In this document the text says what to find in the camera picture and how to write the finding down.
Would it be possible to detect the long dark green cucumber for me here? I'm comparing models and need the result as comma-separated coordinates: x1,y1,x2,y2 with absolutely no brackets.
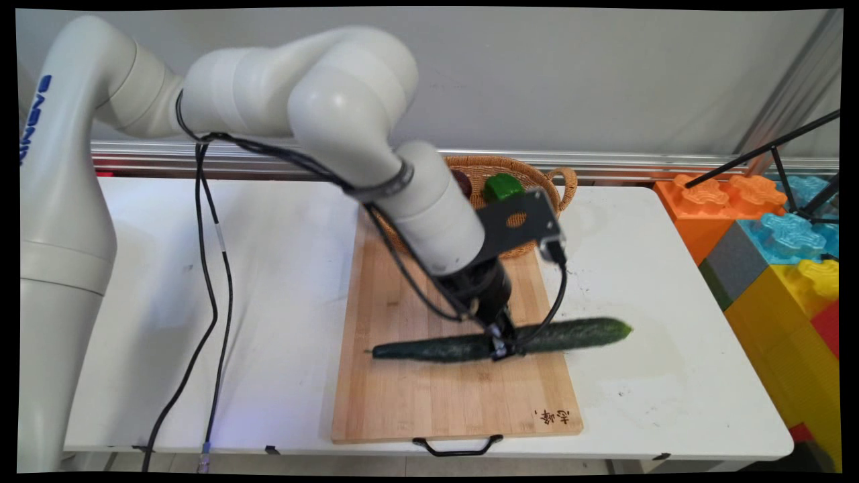
371,317,634,364

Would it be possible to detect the aluminium rail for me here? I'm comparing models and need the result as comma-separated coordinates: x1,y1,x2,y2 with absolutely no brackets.
91,140,840,184

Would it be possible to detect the yellow giant building block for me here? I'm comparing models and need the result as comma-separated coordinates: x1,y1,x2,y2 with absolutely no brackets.
723,258,843,472

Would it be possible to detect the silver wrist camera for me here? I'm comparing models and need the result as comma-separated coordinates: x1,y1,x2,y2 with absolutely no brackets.
539,235,568,266

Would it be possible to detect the black camera usb cable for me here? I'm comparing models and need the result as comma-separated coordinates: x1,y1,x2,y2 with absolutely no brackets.
513,258,570,354

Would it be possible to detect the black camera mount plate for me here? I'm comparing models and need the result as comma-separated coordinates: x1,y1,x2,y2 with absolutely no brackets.
470,188,563,260

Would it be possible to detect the woven wicker basket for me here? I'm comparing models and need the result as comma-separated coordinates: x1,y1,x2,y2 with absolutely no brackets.
366,156,578,261

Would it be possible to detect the black cable with metal connector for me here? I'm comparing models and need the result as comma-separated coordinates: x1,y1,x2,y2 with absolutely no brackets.
195,141,235,474

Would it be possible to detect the orange giant building block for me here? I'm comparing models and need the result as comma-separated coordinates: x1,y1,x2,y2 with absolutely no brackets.
654,174,788,266

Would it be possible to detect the red giant building block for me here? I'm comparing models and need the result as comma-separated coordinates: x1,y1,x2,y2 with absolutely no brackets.
810,300,841,361

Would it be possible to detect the light blue giant building block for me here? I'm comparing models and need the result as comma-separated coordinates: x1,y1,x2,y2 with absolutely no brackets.
775,176,840,217
738,213,840,266

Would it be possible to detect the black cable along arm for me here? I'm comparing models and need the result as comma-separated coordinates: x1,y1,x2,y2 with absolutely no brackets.
175,90,485,334

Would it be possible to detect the green bell pepper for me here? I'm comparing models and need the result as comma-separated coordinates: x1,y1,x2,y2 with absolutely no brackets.
482,173,526,204

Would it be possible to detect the grey giant building block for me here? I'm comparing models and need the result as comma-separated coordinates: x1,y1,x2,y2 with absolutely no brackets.
698,221,770,311

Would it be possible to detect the plain black cable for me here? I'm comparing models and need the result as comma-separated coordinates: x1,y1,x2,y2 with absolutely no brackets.
140,141,219,472

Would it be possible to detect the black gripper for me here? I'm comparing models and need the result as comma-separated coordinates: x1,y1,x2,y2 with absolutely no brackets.
436,258,520,362

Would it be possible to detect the aluminium frame post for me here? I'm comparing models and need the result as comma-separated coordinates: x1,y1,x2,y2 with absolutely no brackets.
735,10,843,176

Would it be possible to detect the black tripod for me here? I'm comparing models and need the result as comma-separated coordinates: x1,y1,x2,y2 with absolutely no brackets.
685,111,841,226

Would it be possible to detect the wooden cutting board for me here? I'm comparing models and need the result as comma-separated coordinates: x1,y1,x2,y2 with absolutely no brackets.
331,205,585,458

